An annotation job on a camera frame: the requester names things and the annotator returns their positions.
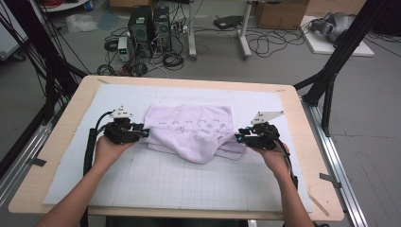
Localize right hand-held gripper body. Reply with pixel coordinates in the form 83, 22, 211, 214
244, 110, 285, 151

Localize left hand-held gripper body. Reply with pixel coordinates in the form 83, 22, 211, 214
103, 105, 144, 146

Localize light purple patterned towel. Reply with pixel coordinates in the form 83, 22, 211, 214
143, 104, 248, 166

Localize person's left hand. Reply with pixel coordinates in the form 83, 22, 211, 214
94, 135, 137, 170

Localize person's right hand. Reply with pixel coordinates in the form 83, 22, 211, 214
252, 143, 291, 178

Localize white foam mat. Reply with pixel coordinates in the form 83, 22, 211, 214
42, 83, 314, 214

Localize white power supply unit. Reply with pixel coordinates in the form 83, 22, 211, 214
117, 36, 131, 63

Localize thin wooden stick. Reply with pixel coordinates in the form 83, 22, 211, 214
306, 185, 331, 218

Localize white desk leg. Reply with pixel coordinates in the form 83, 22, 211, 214
238, 0, 253, 61
187, 0, 199, 61

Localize wide black computer tower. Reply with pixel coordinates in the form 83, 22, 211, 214
127, 5, 154, 59

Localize narrow black computer tower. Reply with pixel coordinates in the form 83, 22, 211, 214
152, 6, 173, 53

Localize white floor board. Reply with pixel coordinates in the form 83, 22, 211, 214
300, 15, 375, 58

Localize flat black laptop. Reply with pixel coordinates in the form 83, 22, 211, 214
213, 14, 244, 30

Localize clear plastic bag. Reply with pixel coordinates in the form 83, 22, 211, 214
65, 12, 99, 34

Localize brown cardboard box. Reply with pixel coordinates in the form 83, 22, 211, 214
253, 0, 311, 31

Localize grey headset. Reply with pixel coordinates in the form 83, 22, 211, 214
309, 11, 356, 44

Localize coiled black cable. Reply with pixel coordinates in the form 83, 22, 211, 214
162, 51, 185, 72

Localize grey metal bracket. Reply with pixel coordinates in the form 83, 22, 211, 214
319, 172, 343, 189

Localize aluminium rail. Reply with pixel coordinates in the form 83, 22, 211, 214
0, 103, 64, 209
301, 97, 370, 227

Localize tangled black floor cables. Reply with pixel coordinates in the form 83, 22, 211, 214
245, 27, 307, 60

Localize black metal frame stand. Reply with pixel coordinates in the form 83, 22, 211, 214
292, 0, 392, 138
0, 0, 90, 127

